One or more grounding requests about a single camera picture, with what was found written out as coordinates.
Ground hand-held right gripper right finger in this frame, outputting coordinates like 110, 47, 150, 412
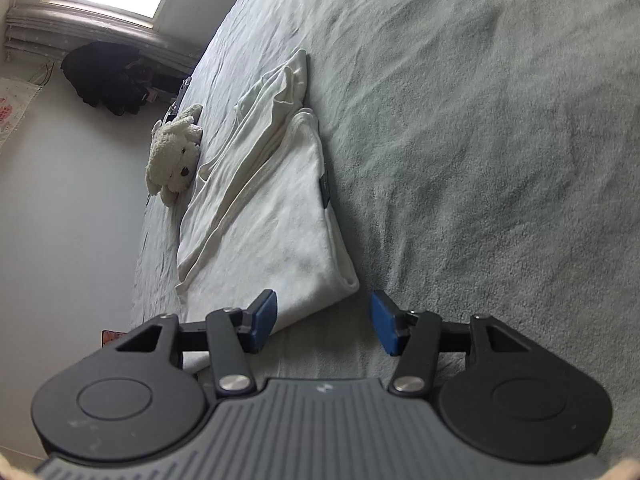
369, 289, 533, 395

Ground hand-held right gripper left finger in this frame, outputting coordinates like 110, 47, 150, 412
115, 289, 279, 395

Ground white sweatshirt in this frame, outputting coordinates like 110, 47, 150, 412
175, 49, 361, 377

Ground dark hanging clothes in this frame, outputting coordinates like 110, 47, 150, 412
60, 42, 157, 117

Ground white plush dog toy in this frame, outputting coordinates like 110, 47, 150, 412
145, 104, 205, 207

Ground dark flat item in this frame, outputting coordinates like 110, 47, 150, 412
167, 76, 194, 122

